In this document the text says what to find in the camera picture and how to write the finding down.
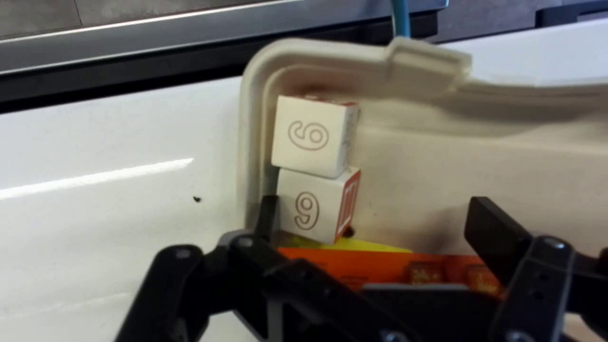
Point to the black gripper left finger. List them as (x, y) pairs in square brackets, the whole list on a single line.
[(276, 298)]

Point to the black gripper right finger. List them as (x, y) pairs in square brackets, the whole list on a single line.
[(544, 277)]

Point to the orange stick in container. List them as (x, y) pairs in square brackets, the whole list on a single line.
[(360, 262)]

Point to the white number cube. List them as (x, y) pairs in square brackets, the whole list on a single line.
[(318, 207), (312, 135)]

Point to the beige clamshell takeout container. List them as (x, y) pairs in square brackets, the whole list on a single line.
[(434, 131)]

